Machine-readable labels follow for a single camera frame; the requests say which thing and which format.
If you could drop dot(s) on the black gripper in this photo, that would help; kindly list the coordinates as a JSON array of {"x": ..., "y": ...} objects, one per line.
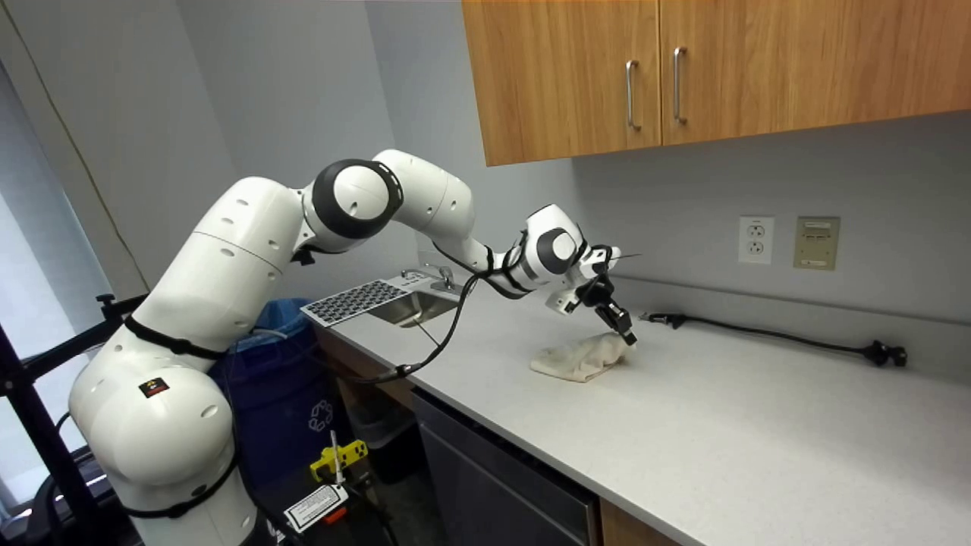
[{"x": 598, "y": 295}]

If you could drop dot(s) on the blue recycling bin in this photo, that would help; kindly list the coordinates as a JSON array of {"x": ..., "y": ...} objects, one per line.
[{"x": 286, "y": 403}]

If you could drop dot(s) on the silver cabinet handle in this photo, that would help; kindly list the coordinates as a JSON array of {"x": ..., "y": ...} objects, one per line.
[
  {"x": 677, "y": 56},
  {"x": 630, "y": 96}
]

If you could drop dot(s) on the cream white cloth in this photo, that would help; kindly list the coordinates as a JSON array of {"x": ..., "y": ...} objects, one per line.
[{"x": 580, "y": 359}]

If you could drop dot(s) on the beige wall plate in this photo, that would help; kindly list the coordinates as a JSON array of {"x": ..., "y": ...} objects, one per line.
[{"x": 817, "y": 240}]

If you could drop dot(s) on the steel sink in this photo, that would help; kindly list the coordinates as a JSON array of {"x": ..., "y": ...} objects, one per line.
[{"x": 415, "y": 306}]

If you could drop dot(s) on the silver cabinet handle left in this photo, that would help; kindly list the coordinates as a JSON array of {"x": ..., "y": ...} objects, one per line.
[{"x": 630, "y": 96}]

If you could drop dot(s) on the yellow tool on floor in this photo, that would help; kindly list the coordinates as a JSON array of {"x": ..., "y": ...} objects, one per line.
[{"x": 342, "y": 461}]

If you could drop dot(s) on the black dishwasher front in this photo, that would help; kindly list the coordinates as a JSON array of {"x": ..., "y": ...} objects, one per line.
[{"x": 493, "y": 493}]

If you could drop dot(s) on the white wall power outlet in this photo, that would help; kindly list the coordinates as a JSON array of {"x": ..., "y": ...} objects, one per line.
[{"x": 753, "y": 240}]

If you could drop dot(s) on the wooden upper cabinet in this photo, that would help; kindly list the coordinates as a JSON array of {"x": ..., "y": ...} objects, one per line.
[{"x": 550, "y": 84}]

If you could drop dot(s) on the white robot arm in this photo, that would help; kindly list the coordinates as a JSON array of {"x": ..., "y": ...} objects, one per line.
[{"x": 147, "y": 403}]

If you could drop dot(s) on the silver cabinet handle right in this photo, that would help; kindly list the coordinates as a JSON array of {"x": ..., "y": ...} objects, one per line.
[{"x": 677, "y": 56}]

